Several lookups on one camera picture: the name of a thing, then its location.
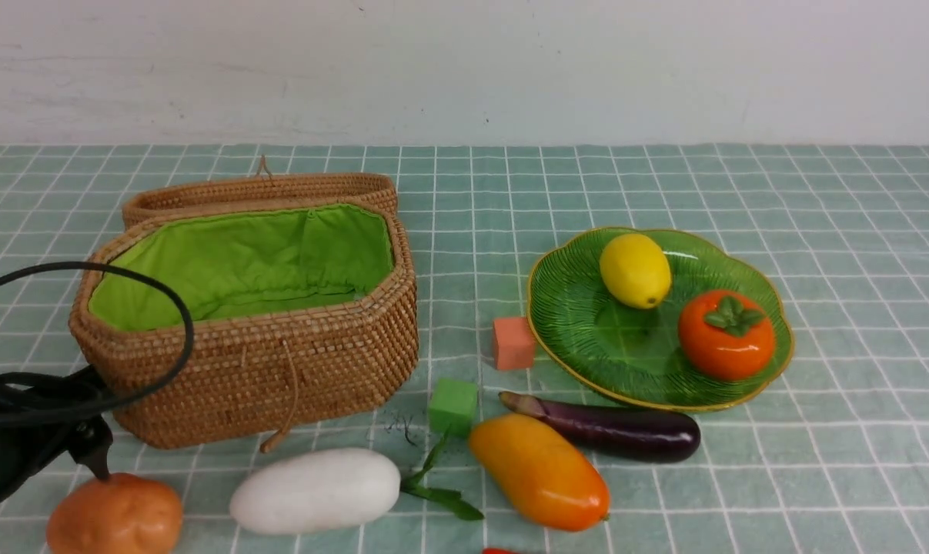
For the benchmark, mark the green leaf-shaped glass plate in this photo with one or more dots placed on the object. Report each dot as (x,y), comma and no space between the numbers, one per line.
(634,356)

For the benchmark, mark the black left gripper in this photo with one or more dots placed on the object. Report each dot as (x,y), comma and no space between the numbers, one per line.
(26,449)

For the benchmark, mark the white radish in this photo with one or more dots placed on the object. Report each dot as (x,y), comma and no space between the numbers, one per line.
(323,490)

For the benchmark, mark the green foam cube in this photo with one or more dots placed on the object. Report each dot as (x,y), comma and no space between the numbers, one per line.
(452,407)

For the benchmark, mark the yellow lemon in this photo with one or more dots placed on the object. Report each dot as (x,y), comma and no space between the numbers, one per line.
(635,271)

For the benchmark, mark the woven rattan basket lid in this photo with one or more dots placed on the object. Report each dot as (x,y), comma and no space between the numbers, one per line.
(374,189)

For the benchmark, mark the purple eggplant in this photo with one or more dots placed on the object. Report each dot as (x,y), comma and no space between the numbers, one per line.
(641,435)

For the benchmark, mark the orange persimmon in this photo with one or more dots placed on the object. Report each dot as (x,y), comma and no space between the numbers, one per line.
(726,335)

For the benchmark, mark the woven rattan basket green lining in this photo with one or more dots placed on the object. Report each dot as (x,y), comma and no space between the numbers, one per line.
(302,312)

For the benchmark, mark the orange yellow mango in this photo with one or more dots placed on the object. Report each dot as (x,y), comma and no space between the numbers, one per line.
(544,477)

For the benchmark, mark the orange foam cube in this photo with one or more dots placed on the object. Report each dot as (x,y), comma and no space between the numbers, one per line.
(514,346)

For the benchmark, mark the brown potato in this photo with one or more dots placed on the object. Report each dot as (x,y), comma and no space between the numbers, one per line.
(125,514)

